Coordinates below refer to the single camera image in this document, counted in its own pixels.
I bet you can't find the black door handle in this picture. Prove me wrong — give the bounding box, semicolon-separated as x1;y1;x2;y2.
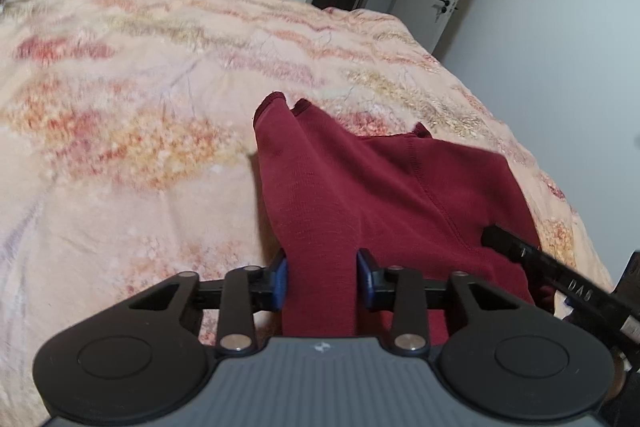
432;0;459;24

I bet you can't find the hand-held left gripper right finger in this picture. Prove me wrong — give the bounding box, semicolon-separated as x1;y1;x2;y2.
356;249;522;357

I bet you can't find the dark red sweater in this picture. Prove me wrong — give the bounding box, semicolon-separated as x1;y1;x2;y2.
252;91;556;347

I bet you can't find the floral peach blanket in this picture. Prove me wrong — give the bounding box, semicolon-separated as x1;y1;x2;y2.
0;0;617;418

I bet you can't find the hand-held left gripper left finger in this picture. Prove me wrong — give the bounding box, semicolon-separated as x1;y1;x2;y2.
127;252;290;356

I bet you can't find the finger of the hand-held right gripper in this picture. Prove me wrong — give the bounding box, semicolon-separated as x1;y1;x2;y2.
481;223;640;349

